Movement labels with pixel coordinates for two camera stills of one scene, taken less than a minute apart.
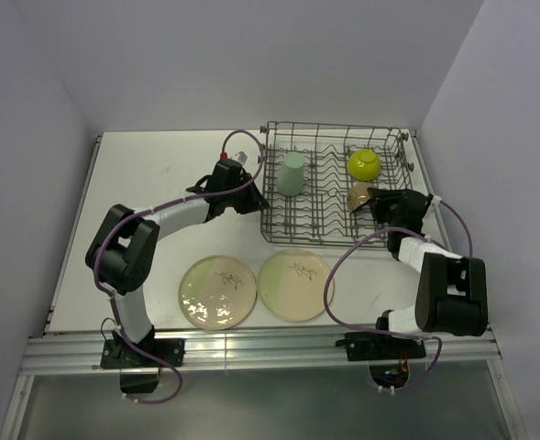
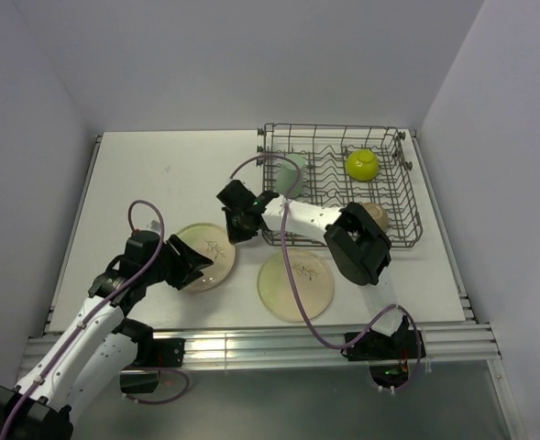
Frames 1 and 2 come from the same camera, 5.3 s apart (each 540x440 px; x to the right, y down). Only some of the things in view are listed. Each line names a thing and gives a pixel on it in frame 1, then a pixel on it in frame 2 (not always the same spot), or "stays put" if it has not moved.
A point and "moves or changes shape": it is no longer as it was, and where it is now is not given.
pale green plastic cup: [291, 174] stays put
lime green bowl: [364, 164] stays put
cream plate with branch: [217, 292] to [214, 243]
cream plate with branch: [292, 285] stays put
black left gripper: [256, 201] to [187, 262]
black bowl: [358, 194] moves or changes shape
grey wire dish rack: [307, 170] stays put
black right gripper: [380, 199] to [235, 235]
